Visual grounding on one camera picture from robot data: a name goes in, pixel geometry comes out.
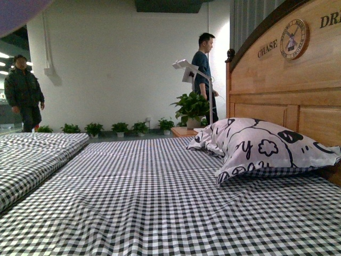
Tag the small potted plant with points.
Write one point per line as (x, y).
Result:
(93, 129)
(140, 128)
(45, 129)
(165, 125)
(70, 128)
(120, 129)

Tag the far wooden nightstand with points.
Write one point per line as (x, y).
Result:
(179, 132)

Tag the large potted green plant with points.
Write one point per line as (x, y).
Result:
(193, 107)

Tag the man in blue sweater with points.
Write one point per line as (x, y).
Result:
(201, 84)

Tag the white pillow black doodles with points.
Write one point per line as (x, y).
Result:
(257, 148)

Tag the black white checkered bedsheet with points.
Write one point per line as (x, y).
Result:
(156, 197)

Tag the wooden bed headboard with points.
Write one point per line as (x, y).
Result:
(302, 95)

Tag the folded checkered blanket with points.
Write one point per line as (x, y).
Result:
(27, 159)

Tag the man in dark jacket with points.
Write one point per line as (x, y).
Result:
(23, 94)

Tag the round windmill emblem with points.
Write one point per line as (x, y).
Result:
(294, 39)

